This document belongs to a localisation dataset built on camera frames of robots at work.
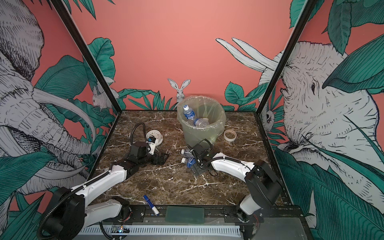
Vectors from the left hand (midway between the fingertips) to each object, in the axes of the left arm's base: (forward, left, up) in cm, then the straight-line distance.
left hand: (163, 152), depth 85 cm
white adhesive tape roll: (+21, -45, -9) cm, 51 cm away
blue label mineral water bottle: (+19, -16, +12) cm, 27 cm away
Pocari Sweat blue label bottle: (-4, -15, -5) cm, 17 cm away
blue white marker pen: (-27, +4, -9) cm, 29 cm away
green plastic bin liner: (+26, -25, +10) cm, 38 cm away
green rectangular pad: (-31, -13, -9) cm, 34 cm away
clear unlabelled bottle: (+4, -14, -8) cm, 16 cm away
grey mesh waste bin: (+26, -25, +10) cm, 38 cm away
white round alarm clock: (+18, +8, -7) cm, 21 cm away
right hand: (-6, -21, -6) cm, 22 cm away
